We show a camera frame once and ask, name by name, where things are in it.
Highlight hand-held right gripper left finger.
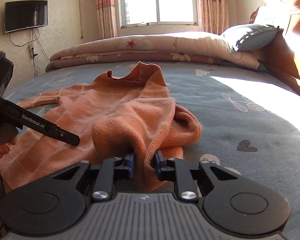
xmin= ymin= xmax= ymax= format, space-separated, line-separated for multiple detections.
xmin=51 ymin=152 xmax=135 ymax=202

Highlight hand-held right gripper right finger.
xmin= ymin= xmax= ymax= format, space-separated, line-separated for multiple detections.
xmin=155 ymin=150 xmax=240 ymax=202

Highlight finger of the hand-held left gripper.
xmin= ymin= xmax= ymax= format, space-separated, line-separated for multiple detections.
xmin=46 ymin=126 xmax=80 ymax=146

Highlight orange knit sweater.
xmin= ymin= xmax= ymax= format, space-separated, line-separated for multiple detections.
xmin=0 ymin=61 xmax=203 ymax=193

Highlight person's left hand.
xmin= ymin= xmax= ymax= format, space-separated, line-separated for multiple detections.
xmin=0 ymin=119 xmax=17 ymax=165

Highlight pink floral quilt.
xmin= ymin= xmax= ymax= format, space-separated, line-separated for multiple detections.
xmin=45 ymin=32 xmax=262 ymax=72

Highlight pink patterned curtain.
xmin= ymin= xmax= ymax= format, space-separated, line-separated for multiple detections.
xmin=94 ymin=0 xmax=118 ymax=39
xmin=197 ymin=0 xmax=229 ymax=35

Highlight grey-blue pillow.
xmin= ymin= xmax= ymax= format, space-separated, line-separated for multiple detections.
xmin=219 ymin=24 xmax=280 ymax=53

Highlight window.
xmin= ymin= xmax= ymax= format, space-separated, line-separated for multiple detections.
xmin=116 ymin=0 xmax=199 ymax=29

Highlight wooden headboard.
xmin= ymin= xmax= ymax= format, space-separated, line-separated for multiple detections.
xmin=249 ymin=0 xmax=300 ymax=100

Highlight black power strip cable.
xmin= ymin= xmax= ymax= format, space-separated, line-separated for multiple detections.
xmin=33 ymin=55 xmax=40 ymax=78

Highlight black television cable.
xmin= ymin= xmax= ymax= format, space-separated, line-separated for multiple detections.
xmin=9 ymin=27 xmax=40 ymax=48

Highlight black wall television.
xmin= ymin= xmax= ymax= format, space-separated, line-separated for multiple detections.
xmin=4 ymin=0 xmax=48 ymax=33

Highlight hanging wall cord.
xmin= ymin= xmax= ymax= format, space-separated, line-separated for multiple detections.
xmin=78 ymin=0 xmax=85 ymax=40

